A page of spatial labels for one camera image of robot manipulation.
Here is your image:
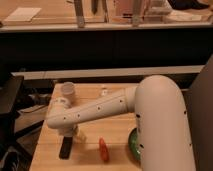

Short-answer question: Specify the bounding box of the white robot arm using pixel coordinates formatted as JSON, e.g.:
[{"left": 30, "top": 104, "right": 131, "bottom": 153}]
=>
[{"left": 46, "top": 75, "right": 196, "bottom": 171}]

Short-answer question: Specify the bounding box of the black eraser bar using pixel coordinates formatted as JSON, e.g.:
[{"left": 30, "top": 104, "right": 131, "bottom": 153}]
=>
[{"left": 59, "top": 137, "right": 73, "bottom": 159}]

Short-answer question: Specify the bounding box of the white glue bottle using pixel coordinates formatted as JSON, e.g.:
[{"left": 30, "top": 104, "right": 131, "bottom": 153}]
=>
[{"left": 101, "top": 88, "right": 108, "bottom": 97}]

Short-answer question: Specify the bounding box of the black equipment at left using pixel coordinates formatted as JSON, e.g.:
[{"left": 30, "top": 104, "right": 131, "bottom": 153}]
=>
[{"left": 0, "top": 76, "right": 24, "bottom": 160}]

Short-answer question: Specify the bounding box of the white paper sheet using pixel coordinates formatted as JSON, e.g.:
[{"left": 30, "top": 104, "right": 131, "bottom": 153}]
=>
[{"left": 4, "top": 7, "right": 41, "bottom": 22}]

